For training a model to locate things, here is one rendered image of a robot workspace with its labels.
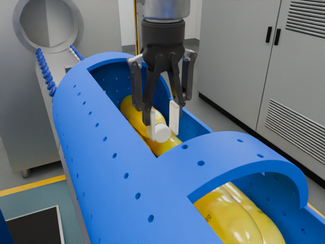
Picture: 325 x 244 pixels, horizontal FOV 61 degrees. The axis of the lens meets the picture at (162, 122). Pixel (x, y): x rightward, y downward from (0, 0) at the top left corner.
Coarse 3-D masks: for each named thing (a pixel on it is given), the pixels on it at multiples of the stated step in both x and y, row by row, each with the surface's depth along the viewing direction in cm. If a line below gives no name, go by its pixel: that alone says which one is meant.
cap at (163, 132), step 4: (160, 124) 57; (164, 124) 58; (156, 128) 57; (160, 128) 56; (164, 128) 57; (168, 128) 57; (156, 132) 56; (160, 132) 57; (164, 132) 57; (168, 132) 58; (156, 136) 57; (160, 136) 57; (164, 136) 58; (168, 136) 58; (156, 140) 57; (160, 140) 58; (164, 140) 58
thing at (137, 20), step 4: (136, 12) 118; (136, 16) 119; (136, 20) 120; (140, 20) 119; (136, 24) 121; (140, 24) 120; (136, 28) 122; (140, 28) 120; (136, 32) 124; (140, 32) 121; (136, 36) 125; (140, 36) 122; (136, 40) 126; (140, 40) 123; (136, 44) 127; (140, 44) 124; (136, 48) 128; (140, 48) 125; (136, 52) 129
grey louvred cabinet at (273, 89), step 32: (224, 0) 253; (256, 0) 218; (288, 0) 191; (320, 0) 169; (224, 32) 263; (256, 32) 224; (288, 32) 196; (320, 32) 174; (224, 64) 273; (256, 64) 232; (288, 64) 202; (320, 64) 178; (224, 96) 284; (256, 96) 240; (288, 96) 208; (320, 96) 183; (256, 128) 250; (288, 128) 213; (320, 128) 187; (288, 160) 226; (320, 160) 192
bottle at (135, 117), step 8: (128, 96) 69; (120, 104) 69; (128, 104) 66; (128, 112) 65; (136, 112) 62; (128, 120) 66; (136, 120) 61; (160, 120) 59; (136, 128) 62; (144, 128) 59; (144, 136) 61
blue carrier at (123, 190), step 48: (96, 96) 46; (96, 144) 38; (144, 144) 33; (192, 144) 30; (240, 144) 31; (96, 192) 34; (144, 192) 28; (192, 192) 25; (288, 192) 38; (96, 240) 32; (144, 240) 25; (192, 240) 22; (288, 240) 41
